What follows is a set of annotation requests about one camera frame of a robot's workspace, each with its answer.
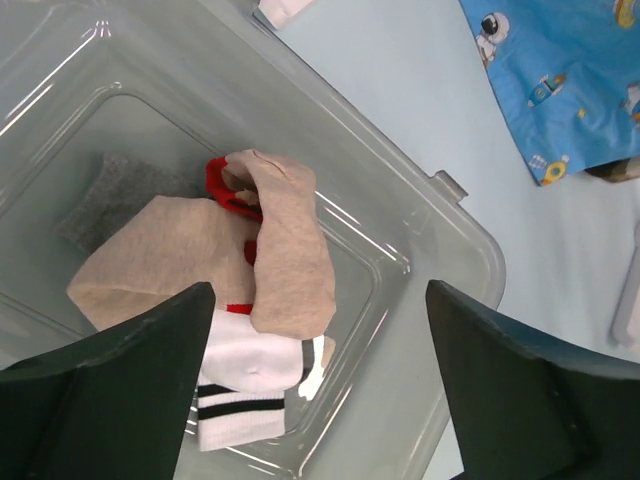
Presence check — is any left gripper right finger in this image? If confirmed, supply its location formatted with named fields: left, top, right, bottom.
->
left=425, top=280, right=639, bottom=479

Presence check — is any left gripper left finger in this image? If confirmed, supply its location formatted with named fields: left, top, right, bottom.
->
left=1, top=283, right=216, bottom=479

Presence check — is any white black striped sock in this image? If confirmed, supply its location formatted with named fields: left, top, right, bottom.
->
left=196, top=384, right=285, bottom=452

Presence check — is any beige sock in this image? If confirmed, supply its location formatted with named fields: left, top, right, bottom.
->
left=67, top=196, right=258, bottom=330

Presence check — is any grey sock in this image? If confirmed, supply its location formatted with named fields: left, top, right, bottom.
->
left=57, top=153, right=204, bottom=254

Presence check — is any brown striped sock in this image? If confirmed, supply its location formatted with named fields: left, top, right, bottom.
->
left=586, top=156, right=640, bottom=183

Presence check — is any white metal drying rack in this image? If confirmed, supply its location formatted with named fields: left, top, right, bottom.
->
left=612, top=247, right=639, bottom=351

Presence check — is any clear grey plastic bin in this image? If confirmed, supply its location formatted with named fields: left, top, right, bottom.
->
left=1, top=1, right=505, bottom=479

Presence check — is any blue cartoon print sock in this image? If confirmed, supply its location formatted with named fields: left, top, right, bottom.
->
left=460, top=0, right=639, bottom=186

